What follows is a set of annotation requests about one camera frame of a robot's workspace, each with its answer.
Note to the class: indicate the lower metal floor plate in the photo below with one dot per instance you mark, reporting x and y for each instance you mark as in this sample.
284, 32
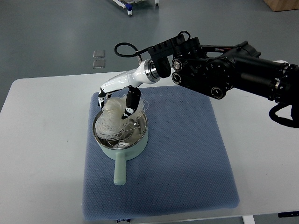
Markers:
99, 63

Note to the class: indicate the metal floor plate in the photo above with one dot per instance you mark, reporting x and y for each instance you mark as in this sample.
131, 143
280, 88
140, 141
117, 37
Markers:
99, 54
99, 63

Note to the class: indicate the mint green steel pot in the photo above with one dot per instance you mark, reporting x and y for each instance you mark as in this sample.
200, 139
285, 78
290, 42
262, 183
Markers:
121, 155

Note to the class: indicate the blue quilted mat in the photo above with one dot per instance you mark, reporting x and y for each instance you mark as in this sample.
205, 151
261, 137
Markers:
183, 168

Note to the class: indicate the cardboard box corner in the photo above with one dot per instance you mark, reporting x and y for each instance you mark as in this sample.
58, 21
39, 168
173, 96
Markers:
282, 5

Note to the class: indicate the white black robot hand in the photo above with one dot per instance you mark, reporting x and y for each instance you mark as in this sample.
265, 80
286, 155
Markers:
145, 74

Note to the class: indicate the wire steaming rack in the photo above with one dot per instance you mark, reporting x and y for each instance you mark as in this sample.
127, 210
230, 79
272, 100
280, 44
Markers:
129, 136

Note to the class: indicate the white blue cart leg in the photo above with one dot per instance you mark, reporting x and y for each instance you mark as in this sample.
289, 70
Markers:
125, 5

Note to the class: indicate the white vermicelli bundle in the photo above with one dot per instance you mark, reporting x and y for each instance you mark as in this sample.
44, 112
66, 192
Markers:
110, 123

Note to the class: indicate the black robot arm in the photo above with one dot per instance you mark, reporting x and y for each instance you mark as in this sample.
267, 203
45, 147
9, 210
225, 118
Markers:
213, 70

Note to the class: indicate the white table leg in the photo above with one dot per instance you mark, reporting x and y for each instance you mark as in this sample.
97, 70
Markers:
248, 219

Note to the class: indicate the upper metal floor plate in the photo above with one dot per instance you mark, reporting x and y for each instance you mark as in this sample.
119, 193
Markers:
99, 54

